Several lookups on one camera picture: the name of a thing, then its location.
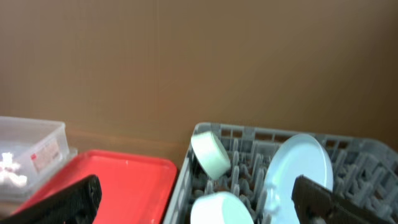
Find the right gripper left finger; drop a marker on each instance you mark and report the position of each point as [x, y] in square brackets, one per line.
[78, 203]

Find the red serving tray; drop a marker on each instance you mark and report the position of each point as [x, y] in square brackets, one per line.
[135, 189]

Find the clear plastic bin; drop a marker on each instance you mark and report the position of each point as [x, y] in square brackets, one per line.
[39, 146]

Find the large light blue plate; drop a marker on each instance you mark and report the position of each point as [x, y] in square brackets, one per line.
[301, 154]

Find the small light blue bowl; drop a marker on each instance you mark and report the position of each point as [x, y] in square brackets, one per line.
[220, 208]

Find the green bowl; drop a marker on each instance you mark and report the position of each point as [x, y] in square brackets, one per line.
[211, 154]

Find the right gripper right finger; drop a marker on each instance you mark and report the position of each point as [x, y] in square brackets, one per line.
[315, 204]

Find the grey dishwasher rack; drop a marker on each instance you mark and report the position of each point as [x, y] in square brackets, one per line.
[364, 170]

